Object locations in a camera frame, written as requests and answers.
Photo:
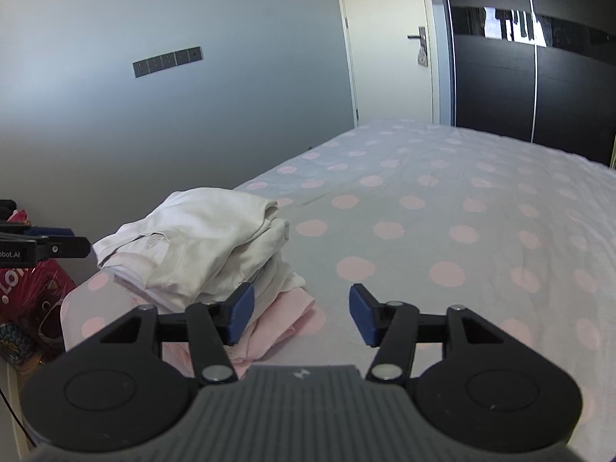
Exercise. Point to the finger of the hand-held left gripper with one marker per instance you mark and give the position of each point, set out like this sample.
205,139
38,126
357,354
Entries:
65,247
48,232

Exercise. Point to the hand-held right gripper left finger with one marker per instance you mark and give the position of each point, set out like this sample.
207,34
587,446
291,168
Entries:
243,310

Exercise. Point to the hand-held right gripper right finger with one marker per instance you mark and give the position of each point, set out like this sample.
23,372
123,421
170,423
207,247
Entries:
361,315

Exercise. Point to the white t-shirt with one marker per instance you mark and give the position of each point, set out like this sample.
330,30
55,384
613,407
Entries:
202,231

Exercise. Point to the stack of folded clothes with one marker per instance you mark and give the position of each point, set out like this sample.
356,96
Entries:
288,317

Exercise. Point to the pink printed shopping bag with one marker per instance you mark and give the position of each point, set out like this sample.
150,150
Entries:
33,293

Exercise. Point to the teal patterned bag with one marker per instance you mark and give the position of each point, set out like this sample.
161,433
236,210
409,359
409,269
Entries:
17,346

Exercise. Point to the grey pink-dotted bedsheet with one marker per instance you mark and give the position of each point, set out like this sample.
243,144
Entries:
433,226

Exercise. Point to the black wardrobe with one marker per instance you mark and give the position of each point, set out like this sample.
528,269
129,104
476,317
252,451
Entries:
495,91

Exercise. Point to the grey hanging door tag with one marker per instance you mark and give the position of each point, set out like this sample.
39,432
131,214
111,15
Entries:
422,57

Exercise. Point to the white door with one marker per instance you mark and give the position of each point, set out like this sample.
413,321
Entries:
385,33

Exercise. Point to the grey wall switch panel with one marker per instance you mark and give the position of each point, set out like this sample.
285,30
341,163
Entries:
168,61

